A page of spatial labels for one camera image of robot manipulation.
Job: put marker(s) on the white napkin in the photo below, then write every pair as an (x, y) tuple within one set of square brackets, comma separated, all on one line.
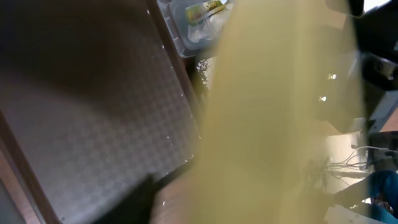
[(209, 28)]

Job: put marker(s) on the yellow plate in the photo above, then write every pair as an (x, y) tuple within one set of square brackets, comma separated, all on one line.
[(284, 86)]

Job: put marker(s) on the green orange snack wrapper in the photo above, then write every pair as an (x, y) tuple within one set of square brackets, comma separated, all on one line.
[(198, 12)]

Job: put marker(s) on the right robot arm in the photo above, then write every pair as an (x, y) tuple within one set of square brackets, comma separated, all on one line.
[(375, 27)]

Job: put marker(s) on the black waste tray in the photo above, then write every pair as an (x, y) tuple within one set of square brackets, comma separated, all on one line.
[(200, 90)]

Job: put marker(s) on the pile of rice waste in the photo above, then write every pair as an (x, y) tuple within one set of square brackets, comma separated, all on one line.
[(205, 70)]

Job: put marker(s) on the clear plastic bin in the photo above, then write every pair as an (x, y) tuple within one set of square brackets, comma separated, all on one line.
[(173, 13)]

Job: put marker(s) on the dark brown serving tray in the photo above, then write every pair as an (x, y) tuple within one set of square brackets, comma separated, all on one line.
[(93, 100)]

